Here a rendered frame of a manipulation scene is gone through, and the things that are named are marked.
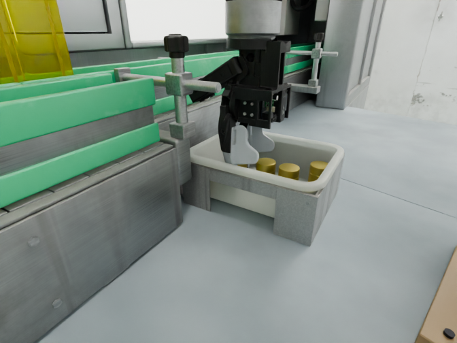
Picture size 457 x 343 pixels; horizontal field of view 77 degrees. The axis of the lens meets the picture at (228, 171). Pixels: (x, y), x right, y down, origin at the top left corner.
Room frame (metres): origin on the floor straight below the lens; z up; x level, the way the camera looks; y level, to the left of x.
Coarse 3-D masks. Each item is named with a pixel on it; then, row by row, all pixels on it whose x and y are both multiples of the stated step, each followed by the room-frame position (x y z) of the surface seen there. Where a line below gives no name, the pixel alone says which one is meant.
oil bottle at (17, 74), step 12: (0, 0) 0.34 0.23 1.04; (0, 12) 0.33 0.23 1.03; (0, 24) 0.33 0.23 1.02; (0, 36) 0.33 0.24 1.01; (12, 36) 0.34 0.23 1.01; (0, 48) 0.32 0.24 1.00; (12, 48) 0.33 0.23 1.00; (0, 60) 0.32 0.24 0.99; (12, 60) 0.33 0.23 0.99; (0, 72) 0.32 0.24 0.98; (12, 72) 0.33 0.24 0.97
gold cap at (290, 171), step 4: (284, 164) 0.44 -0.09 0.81; (288, 164) 0.44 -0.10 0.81; (292, 164) 0.44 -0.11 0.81; (280, 168) 0.42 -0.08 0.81; (284, 168) 0.42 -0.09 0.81; (288, 168) 0.42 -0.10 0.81; (292, 168) 0.42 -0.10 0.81; (296, 168) 0.42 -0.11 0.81; (280, 172) 0.42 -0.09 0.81; (284, 172) 0.41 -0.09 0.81; (288, 172) 0.41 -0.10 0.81; (292, 172) 0.41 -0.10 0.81; (296, 172) 0.41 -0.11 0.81; (284, 176) 0.41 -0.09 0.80; (288, 176) 0.41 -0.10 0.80; (292, 176) 0.41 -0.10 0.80; (296, 176) 0.41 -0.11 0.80
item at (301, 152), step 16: (208, 144) 0.47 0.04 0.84; (288, 144) 0.49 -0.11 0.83; (304, 144) 0.48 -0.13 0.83; (320, 144) 0.46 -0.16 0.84; (192, 160) 0.40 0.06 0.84; (208, 160) 0.39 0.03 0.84; (224, 160) 0.51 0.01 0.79; (288, 160) 0.49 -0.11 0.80; (304, 160) 0.47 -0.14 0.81; (320, 160) 0.46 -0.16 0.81; (336, 160) 0.39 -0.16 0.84; (256, 176) 0.35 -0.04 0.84; (272, 176) 0.34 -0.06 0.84; (304, 176) 0.47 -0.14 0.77; (320, 176) 0.34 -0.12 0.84
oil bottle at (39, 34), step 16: (16, 0) 0.35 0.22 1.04; (32, 0) 0.36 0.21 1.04; (48, 0) 0.38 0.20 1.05; (16, 16) 0.34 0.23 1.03; (32, 16) 0.36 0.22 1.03; (48, 16) 0.37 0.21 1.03; (16, 32) 0.34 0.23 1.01; (32, 32) 0.35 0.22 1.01; (48, 32) 0.37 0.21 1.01; (32, 48) 0.35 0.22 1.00; (48, 48) 0.37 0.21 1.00; (64, 48) 0.38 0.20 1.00; (32, 64) 0.35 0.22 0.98; (48, 64) 0.36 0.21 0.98; (64, 64) 0.38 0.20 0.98
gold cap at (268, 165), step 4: (260, 160) 0.45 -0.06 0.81; (264, 160) 0.45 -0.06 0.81; (268, 160) 0.45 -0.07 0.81; (272, 160) 0.45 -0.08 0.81; (256, 164) 0.44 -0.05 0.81; (260, 164) 0.44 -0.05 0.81; (264, 164) 0.44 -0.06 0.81; (268, 164) 0.44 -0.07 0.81; (272, 164) 0.44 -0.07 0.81; (256, 168) 0.44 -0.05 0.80; (260, 168) 0.43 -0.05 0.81; (264, 168) 0.43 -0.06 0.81; (268, 168) 0.43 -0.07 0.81; (272, 168) 0.43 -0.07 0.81; (268, 172) 0.43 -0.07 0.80; (272, 172) 0.43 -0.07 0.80
